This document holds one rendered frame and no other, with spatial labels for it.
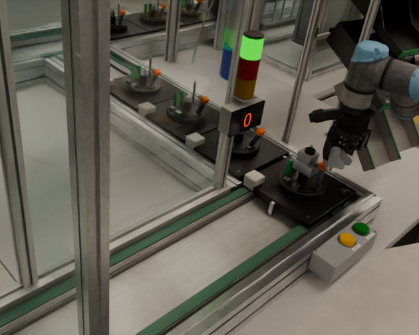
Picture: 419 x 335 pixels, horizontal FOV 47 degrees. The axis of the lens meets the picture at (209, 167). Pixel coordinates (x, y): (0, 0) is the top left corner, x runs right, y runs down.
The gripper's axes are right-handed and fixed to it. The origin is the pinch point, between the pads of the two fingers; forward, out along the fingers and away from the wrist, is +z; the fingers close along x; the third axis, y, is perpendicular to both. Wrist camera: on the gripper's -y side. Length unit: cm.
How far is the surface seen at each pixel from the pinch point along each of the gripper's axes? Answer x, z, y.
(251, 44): -20.9, -32.5, -16.5
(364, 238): -3.5, 11.4, 17.6
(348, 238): -8.8, 10.2, 15.6
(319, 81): 93, 21, -60
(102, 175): -82, -40, 15
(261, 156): 2.2, 10.2, -23.2
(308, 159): -2.2, -0.6, -4.8
